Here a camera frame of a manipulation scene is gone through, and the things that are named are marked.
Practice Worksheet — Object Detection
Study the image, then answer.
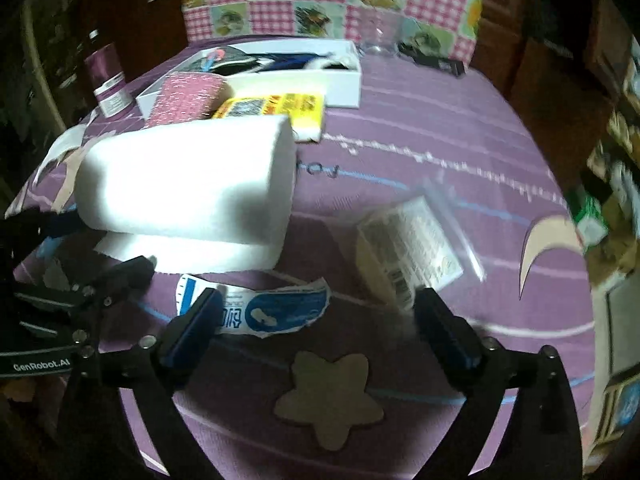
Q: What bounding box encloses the blue white torn wrapper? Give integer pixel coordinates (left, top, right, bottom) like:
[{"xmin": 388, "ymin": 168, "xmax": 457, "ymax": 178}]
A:
[{"xmin": 176, "ymin": 272, "xmax": 332, "ymax": 339}]

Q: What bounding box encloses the white paper towel roll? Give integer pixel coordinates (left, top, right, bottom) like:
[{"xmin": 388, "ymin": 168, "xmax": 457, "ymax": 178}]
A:
[{"xmin": 75, "ymin": 114, "xmax": 299, "ymax": 274}]

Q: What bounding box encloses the purple bottle white label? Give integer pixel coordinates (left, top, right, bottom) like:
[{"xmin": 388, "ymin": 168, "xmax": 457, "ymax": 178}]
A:
[{"xmin": 82, "ymin": 30, "xmax": 132, "ymax": 120}]

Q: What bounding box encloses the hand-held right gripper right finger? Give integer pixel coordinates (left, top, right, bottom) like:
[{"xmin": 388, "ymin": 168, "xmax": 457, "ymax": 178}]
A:
[{"xmin": 414, "ymin": 287, "xmax": 584, "ymax": 480}]

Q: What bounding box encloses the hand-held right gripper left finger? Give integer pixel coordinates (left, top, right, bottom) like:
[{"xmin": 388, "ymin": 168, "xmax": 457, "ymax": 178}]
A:
[{"xmin": 65, "ymin": 287, "xmax": 226, "ymax": 480}]

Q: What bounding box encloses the white cardboard box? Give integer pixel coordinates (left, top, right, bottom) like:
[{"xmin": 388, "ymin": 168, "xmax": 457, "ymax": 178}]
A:
[{"xmin": 136, "ymin": 39, "xmax": 362, "ymax": 122}]

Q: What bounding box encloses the pile of assorted clutter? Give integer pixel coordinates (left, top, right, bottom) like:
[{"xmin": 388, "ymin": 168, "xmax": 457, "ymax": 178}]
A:
[{"xmin": 570, "ymin": 35, "xmax": 640, "ymax": 461}]

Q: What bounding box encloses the pink dotted pouch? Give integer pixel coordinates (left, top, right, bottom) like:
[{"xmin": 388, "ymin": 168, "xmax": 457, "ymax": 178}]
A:
[{"xmin": 145, "ymin": 72, "xmax": 234, "ymax": 124}]

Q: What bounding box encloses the powder puff clear packet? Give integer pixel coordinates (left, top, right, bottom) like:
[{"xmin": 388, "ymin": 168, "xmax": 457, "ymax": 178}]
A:
[{"xmin": 350, "ymin": 180, "xmax": 486, "ymax": 311}]

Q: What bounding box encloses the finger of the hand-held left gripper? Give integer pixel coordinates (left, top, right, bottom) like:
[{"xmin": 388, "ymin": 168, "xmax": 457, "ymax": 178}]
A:
[
  {"xmin": 0, "ymin": 207, "xmax": 78, "ymax": 248},
  {"xmin": 62, "ymin": 255, "xmax": 157, "ymax": 311}
]

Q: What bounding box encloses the yellow printed packet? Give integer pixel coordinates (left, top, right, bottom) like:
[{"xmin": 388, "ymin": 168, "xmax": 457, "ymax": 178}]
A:
[{"xmin": 210, "ymin": 92, "xmax": 326, "ymax": 144}]

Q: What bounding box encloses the clear glass cup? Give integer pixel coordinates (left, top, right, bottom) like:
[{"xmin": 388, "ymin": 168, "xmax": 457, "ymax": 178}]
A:
[{"xmin": 357, "ymin": 12, "xmax": 401, "ymax": 56}]

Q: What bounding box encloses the black strap clip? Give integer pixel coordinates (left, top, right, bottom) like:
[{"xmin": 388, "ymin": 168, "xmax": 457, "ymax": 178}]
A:
[{"xmin": 397, "ymin": 40, "xmax": 466, "ymax": 77}]

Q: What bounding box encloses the brown wooden cabinet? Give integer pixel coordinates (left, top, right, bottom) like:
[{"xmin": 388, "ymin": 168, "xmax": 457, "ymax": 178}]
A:
[{"xmin": 470, "ymin": 0, "xmax": 601, "ymax": 126}]

